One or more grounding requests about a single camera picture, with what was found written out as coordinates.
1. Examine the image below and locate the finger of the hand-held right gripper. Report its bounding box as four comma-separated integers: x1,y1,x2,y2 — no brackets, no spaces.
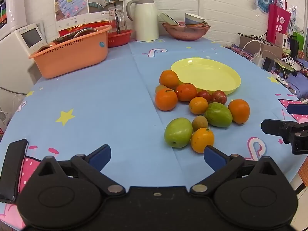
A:
286,103,308,115
261,119,308,155

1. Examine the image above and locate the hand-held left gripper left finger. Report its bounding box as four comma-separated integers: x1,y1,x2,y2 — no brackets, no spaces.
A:
31,144,126,196

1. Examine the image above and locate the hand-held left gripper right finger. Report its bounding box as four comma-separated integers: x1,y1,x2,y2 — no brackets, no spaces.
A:
190,145,287,196

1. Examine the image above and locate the yellow orange with stem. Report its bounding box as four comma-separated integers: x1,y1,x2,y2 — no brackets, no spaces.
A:
191,127,215,154

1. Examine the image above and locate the large orange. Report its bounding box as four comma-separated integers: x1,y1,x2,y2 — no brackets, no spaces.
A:
159,70,180,90
228,99,251,125

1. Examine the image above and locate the green red mango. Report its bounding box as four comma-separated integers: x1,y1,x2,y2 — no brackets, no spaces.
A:
204,102,233,128

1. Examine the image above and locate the round green apple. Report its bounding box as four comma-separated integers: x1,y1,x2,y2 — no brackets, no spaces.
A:
164,117,193,149

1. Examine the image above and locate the small yellow orange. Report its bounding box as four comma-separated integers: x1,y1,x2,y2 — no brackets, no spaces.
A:
189,97,209,115

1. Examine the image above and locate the red green plum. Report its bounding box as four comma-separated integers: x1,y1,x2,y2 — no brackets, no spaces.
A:
211,90,228,105
197,90,212,103

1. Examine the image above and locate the orange with green stem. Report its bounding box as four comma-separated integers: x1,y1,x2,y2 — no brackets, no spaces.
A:
155,88,178,111

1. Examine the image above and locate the yellow plastic plate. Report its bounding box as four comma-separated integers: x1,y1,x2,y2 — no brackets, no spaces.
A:
170,58,241,95

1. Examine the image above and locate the blue cloth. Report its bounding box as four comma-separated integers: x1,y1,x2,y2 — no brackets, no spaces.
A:
286,72,308,99

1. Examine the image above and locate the blue printed tablecloth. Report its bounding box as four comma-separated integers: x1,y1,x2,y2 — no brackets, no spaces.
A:
0,35,308,231

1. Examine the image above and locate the white charger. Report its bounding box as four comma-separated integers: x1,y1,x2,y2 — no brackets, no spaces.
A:
254,53,265,67

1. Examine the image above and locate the cardboard box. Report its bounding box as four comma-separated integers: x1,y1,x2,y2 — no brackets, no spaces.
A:
239,34,284,60

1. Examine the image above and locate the dark orange mandarin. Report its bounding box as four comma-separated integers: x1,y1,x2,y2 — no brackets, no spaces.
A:
176,83,198,102

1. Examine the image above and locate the black smartphone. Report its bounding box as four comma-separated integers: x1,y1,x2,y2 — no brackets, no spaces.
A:
0,139,29,203

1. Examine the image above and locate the pink gift bag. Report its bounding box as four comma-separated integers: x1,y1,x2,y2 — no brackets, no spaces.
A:
267,0,291,44

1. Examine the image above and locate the orange plastic basket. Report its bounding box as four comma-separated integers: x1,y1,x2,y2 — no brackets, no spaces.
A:
29,25,112,79

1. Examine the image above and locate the red plastic basket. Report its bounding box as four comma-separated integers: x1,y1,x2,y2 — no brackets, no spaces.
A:
107,29,134,48

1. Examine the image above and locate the stainless steel bowl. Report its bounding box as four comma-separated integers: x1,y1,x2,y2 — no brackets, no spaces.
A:
51,35,80,45
73,28,100,39

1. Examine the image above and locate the pink glass bowl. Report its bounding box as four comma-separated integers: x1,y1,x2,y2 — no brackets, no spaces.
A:
162,22,211,41

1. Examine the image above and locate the white appliance with screen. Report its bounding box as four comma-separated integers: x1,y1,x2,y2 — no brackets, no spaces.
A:
0,22,47,94

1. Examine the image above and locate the blue white bowl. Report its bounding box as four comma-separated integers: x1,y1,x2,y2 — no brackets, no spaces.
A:
185,13,206,26

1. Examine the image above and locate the clear glass pitcher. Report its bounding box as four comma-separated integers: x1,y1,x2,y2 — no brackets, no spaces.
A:
108,5,127,34

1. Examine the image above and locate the white dish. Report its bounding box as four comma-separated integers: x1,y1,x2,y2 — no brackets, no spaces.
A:
160,13,180,26

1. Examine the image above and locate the white thermos jug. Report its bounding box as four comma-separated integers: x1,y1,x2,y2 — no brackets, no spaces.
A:
126,0,160,42

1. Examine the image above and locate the white water purifier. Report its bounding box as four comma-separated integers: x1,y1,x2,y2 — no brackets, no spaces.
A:
0,0,27,40

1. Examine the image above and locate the white cable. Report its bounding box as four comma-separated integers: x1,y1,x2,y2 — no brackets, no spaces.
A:
241,40,264,58

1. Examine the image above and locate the wall poster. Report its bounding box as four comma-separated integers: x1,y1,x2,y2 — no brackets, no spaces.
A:
53,0,126,38

